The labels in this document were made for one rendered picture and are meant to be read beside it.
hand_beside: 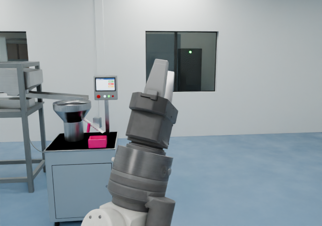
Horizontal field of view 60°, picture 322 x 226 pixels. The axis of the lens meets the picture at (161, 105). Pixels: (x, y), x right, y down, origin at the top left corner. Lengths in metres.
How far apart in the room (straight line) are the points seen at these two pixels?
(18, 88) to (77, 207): 1.43
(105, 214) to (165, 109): 0.16
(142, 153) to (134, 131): 0.03
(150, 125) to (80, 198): 2.44
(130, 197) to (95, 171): 2.28
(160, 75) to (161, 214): 0.20
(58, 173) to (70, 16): 3.23
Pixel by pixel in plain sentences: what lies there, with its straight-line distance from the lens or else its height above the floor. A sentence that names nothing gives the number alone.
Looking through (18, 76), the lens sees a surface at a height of 1.36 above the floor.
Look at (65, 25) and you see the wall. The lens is 5.30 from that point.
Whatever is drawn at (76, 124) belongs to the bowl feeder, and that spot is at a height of 0.93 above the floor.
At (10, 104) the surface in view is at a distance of 3.67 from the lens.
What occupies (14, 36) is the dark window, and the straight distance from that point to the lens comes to 5.64.
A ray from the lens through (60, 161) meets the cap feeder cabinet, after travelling 2.69.
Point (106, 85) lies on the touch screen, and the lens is 2.85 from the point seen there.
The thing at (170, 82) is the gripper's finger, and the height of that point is 1.57.
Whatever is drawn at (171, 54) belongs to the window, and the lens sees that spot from 5.32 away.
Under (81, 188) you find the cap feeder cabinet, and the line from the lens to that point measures 2.77.
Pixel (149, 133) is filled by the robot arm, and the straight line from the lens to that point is 0.39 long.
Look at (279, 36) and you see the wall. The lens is 5.88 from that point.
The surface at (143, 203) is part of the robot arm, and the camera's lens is 0.41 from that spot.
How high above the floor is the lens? 1.62
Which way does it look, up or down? 11 degrees down
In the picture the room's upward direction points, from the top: straight up
